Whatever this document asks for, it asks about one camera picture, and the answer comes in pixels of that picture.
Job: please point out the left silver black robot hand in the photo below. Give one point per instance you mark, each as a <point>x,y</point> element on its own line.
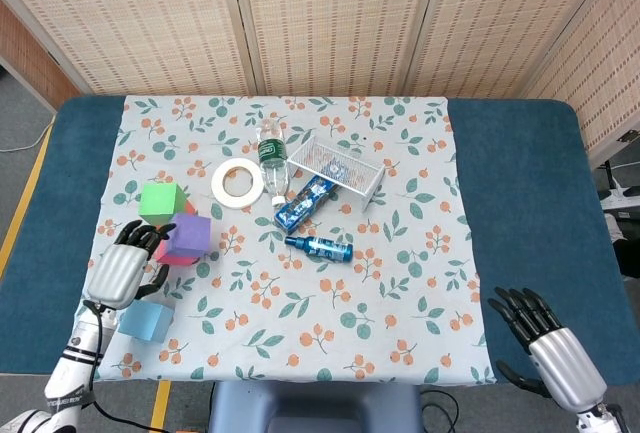
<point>117,273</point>

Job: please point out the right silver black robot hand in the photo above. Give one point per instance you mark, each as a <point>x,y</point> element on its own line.
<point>567,363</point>

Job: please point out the light blue foam cube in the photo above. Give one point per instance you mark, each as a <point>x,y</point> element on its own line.
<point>145,320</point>

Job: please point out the green foam cube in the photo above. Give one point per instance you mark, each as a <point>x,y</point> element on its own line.
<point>160,203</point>

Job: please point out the purple foam cube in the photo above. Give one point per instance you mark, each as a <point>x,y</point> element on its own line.
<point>192,235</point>

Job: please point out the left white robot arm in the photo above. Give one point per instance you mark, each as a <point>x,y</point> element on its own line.
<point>75,368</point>

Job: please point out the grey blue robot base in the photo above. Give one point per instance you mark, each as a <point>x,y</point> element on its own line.
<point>310,408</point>

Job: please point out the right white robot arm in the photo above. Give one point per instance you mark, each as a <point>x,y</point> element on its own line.
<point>597,420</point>

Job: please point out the pink foam cube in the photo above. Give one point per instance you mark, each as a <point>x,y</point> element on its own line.
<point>175,259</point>

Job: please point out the orange foam cube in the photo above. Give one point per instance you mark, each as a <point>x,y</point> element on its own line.
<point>190,208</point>

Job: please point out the white tape roll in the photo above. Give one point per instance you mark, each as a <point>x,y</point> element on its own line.
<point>220,193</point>

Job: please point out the dark blue table cover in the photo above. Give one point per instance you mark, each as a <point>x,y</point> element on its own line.
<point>540,178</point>

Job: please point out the black stand leg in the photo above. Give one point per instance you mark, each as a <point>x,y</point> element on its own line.
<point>611,175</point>

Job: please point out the clear plastic water bottle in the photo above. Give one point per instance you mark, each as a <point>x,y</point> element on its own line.
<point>273,158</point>

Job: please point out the blue snack package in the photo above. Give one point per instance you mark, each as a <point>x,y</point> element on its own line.
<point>300,208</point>

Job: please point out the floral printed tablecloth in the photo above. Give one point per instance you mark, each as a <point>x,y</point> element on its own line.
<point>310,323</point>

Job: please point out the blue spray bottle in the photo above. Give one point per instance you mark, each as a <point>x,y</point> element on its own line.
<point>325,248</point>

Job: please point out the brown woven screen panel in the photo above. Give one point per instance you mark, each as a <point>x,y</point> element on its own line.
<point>30,58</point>

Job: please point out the small blue item in basket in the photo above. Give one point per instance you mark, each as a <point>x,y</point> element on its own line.
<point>334,169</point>

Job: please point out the beige woven screen panel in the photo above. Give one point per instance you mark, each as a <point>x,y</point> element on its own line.
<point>605,73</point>
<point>140,23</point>
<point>500,23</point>
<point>335,23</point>

